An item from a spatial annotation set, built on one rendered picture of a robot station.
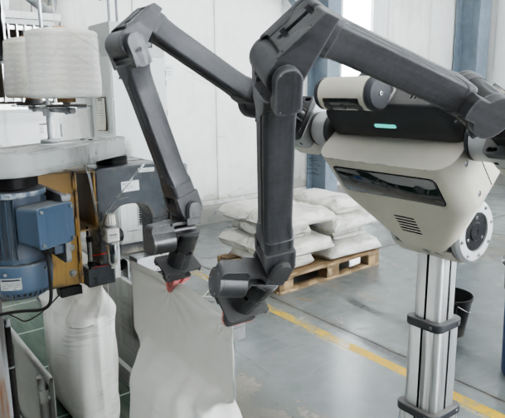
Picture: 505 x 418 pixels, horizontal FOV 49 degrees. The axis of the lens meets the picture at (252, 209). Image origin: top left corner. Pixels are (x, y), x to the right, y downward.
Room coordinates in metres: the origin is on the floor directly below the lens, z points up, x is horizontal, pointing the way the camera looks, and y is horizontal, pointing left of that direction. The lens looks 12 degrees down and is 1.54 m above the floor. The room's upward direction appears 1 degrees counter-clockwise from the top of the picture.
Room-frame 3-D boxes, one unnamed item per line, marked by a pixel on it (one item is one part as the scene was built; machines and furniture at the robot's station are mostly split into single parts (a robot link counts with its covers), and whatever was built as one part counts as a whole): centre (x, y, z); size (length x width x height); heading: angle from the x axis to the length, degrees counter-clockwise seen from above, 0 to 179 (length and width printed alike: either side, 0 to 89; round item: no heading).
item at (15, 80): (1.55, 0.59, 1.61); 0.15 x 0.14 x 0.17; 37
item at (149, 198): (1.69, 0.42, 1.21); 0.30 x 0.25 x 0.30; 37
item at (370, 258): (4.73, -0.41, 0.07); 1.20 x 0.82 x 0.14; 129
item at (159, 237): (1.25, 0.19, 1.24); 0.11 x 0.09 x 0.12; 128
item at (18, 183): (1.24, 0.55, 1.35); 0.12 x 0.12 x 0.04
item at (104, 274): (1.51, 0.44, 1.04); 0.08 x 0.06 x 0.05; 127
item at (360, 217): (4.77, -0.78, 0.44); 0.68 x 0.44 x 0.15; 127
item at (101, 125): (5.36, 1.43, 1.34); 0.24 x 0.04 x 0.32; 37
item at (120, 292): (2.21, 0.47, 0.53); 1.05 x 0.02 x 0.41; 37
